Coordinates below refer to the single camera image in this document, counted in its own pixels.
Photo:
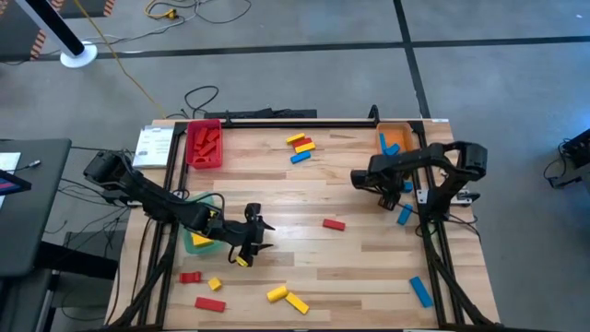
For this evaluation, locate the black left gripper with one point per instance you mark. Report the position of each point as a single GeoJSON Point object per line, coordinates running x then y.
{"type": "Point", "coordinates": [239, 235]}

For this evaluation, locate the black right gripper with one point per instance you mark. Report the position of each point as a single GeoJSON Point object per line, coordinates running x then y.
{"type": "Point", "coordinates": [389, 182]}

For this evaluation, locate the small yellow wooden block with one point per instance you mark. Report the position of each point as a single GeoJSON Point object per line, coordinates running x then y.
{"type": "Point", "coordinates": [214, 283]}

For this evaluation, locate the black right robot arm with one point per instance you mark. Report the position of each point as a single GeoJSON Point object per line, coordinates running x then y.
{"type": "Point", "coordinates": [438, 155]}

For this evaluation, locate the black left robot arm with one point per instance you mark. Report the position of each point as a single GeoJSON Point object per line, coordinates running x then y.
{"type": "Point", "coordinates": [147, 196]}

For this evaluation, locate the teal plastic bin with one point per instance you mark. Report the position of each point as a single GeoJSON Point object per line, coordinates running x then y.
{"type": "Point", "coordinates": [217, 249]}

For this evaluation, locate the orange plastic bin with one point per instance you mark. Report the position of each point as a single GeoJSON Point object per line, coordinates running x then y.
{"type": "Point", "coordinates": [401, 133]}

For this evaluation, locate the black clamp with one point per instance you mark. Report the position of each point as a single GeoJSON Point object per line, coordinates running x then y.
{"type": "Point", "coordinates": [373, 113]}

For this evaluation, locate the red plastic bin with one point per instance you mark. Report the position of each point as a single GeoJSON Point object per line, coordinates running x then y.
{"type": "Point", "coordinates": [190, 162]}

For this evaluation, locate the white paper booklet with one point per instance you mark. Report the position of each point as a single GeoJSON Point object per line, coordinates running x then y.
{"type": "Point", "coordinates": [153, 147]}

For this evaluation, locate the black equipment box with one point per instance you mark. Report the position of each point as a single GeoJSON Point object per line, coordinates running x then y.
{"type": "Point", "coordinates": [578, 154]}

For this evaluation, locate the black desk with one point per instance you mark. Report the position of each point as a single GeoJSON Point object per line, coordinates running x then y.
{"type": "Point", "coordinates": [32, 216]}

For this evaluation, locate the tablet with dark screen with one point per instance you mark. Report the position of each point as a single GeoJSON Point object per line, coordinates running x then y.
{"type": "Point", "coordinates": [11, 184]}

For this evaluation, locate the white pole with round base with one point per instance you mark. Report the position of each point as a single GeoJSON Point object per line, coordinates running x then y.
{"type": "Point", "coordinates": [79, 55]}

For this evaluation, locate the white paper sheet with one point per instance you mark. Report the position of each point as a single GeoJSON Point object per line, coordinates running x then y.
{"type": "Point", "coordinates": [8, 161]}

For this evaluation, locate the black mat with orange stripes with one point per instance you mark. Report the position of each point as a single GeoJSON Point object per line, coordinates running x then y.
{"type": "Point", "coordinates": [14, 32]}
{"type": "Point", "coordinates": [87, 7]}

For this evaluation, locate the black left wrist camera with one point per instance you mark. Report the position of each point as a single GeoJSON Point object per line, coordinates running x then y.
{"type": "Point", "coordinates": [252, 212]}

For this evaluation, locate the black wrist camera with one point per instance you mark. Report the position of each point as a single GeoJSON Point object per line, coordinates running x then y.
{"type": "Point", "coordinates": [252, 212]}
{"type": "Point", "coordinates": [362, 178]}

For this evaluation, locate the white metal bracket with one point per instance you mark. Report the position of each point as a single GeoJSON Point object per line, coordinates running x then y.
{"type": "Point", "coordinates": [423, 197]}

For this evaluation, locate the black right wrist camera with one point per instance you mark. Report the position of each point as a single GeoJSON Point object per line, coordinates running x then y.
{"type": "Point", "coordinates": [362, 178]}

